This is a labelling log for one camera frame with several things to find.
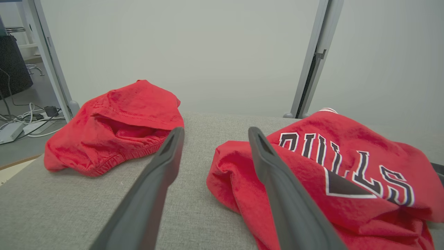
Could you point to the red shorts white panel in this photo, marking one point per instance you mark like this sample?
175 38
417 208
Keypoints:
131 104

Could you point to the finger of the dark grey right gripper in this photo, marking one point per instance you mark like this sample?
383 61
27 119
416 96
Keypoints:
440 172

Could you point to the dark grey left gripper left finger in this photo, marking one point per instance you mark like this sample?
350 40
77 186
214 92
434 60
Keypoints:
145 201

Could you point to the chrome metal stool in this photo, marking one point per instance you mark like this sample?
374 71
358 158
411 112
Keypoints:
15 30

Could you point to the grey metal partition post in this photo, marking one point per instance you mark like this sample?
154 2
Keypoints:
331 21
48 52
318 21

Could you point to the black power adapter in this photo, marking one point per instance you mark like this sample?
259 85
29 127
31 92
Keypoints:
51 111

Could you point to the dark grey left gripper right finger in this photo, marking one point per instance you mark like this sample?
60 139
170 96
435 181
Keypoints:
291 208

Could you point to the black equipment case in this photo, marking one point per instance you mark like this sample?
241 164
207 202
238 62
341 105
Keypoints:
12 69

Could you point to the red Bulls jersey white sleeves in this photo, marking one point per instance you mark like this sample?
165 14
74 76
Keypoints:
364 135

